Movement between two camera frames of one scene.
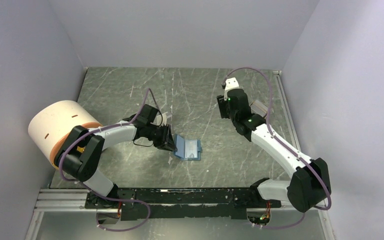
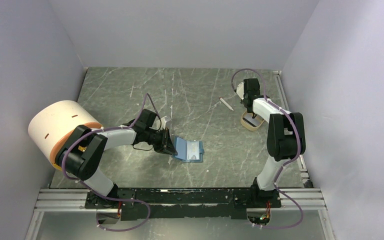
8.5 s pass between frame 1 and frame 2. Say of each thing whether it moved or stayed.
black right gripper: moved
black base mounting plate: stayed
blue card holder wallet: stayed
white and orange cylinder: stayed
